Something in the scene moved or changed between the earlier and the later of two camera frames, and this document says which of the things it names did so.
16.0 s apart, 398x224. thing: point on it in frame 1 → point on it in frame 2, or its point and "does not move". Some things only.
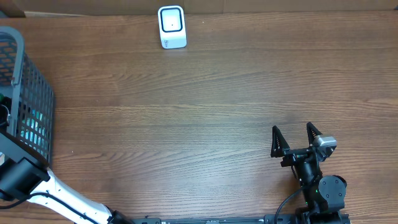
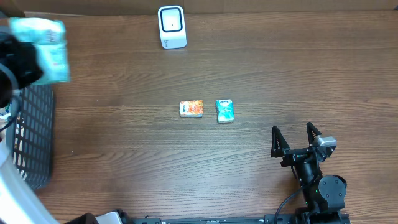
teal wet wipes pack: (34, 130) → (49, 37)
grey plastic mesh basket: (29, 99) does not move
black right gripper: (280, 149) does not move
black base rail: (268, 219) does not move
